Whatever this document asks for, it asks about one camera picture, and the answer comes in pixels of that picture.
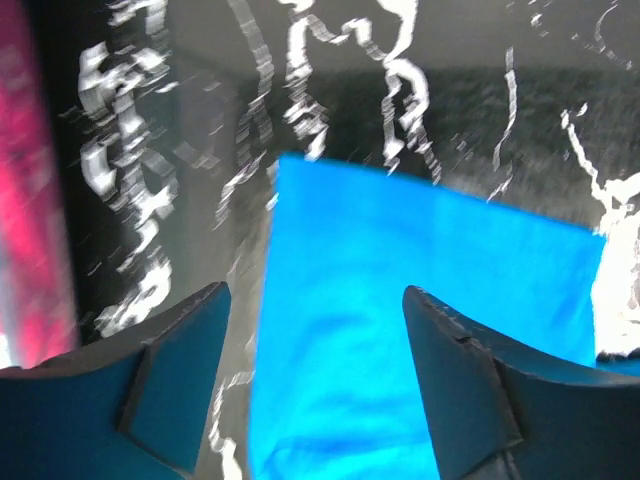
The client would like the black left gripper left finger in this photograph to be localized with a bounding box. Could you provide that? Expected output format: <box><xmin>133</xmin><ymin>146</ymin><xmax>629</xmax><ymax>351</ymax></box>
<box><xmin>1</xmin><ymin>282</ymin><xmax>231</xmax><ymax>479</ymax></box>

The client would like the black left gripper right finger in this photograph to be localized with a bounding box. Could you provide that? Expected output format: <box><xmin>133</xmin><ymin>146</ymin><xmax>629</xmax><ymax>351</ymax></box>
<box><xmin>402</xmin><ymin>286</ymin><xmax>639</xmax><ymax>479</ymax></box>

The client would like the blue t shirt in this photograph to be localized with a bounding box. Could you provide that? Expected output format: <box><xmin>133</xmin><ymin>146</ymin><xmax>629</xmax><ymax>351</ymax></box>
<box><xmin>249</xmin><ymin>155</ymin><xmax>639</xmax><ymax>479</ymax></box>

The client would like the magenta t shirt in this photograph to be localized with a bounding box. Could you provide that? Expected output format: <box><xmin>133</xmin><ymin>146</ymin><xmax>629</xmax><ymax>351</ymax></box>
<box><xmin>1</xmin><ymin>1</ymin><xmax>77</xmax><ymax>368</ymax></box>

